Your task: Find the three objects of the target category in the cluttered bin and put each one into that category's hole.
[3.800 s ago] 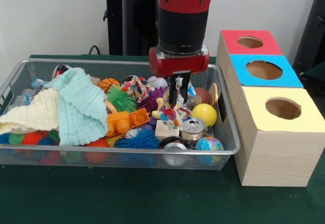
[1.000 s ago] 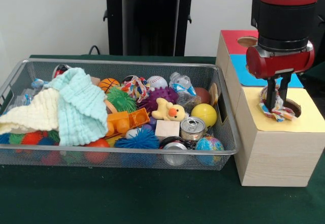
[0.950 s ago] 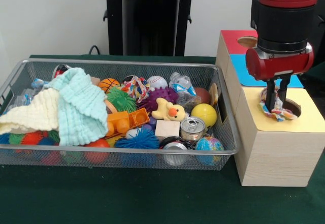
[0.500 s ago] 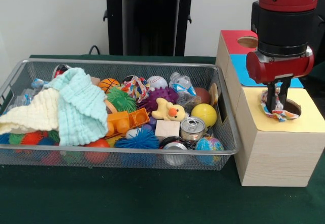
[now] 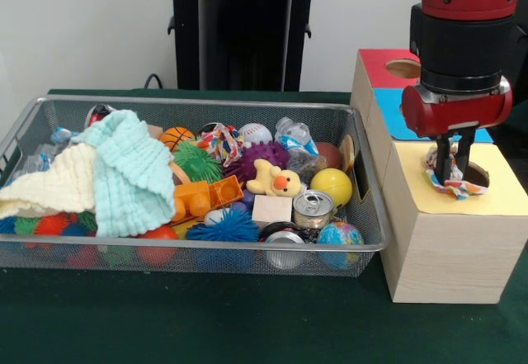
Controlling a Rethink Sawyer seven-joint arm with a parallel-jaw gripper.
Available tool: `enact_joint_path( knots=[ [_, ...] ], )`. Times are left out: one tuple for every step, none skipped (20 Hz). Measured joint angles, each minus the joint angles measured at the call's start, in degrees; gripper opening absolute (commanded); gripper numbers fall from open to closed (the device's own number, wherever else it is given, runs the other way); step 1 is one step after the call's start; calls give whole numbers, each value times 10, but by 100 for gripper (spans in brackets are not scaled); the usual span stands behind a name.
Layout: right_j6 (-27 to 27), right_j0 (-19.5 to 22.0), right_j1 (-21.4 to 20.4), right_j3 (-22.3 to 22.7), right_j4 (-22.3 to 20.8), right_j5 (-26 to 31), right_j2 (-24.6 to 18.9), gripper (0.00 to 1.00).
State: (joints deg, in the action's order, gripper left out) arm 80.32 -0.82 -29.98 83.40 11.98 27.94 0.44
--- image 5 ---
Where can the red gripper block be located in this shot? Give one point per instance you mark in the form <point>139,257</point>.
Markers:
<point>453,112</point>

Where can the colourful patterned cloth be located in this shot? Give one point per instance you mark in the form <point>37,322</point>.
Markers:
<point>218,139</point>
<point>462,188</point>

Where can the mint waffle cloth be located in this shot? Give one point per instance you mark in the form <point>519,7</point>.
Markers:
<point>132,174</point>

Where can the cream waffle cloth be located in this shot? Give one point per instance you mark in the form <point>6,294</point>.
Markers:
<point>53,182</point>

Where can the wooden box with three holes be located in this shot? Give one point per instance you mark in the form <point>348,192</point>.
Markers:
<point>453,248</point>

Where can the shallow metal mesh bin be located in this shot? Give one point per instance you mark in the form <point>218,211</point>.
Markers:
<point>165,112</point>

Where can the black upright panel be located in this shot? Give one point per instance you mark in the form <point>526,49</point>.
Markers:
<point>521,71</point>

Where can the yellow plastic ball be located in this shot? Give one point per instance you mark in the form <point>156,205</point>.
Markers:
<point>332,184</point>

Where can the open silver tin can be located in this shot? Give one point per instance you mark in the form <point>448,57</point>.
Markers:
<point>313,209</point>

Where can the yellow duck plush toy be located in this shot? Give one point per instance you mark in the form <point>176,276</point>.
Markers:
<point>280,182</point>

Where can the white ball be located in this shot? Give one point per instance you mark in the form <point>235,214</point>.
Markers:
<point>255,133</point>

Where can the orange toy building brick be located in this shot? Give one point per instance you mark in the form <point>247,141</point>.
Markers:
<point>202,197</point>

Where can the large dark green spiky ball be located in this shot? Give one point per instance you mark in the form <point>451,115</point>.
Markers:
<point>196,162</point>

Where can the dark green tablecloth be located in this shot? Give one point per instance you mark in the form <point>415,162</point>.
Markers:
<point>247,318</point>

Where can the mini basketball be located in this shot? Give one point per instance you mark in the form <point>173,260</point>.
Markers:
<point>175,137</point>

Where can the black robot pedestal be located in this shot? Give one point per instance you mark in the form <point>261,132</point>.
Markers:
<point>239,50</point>

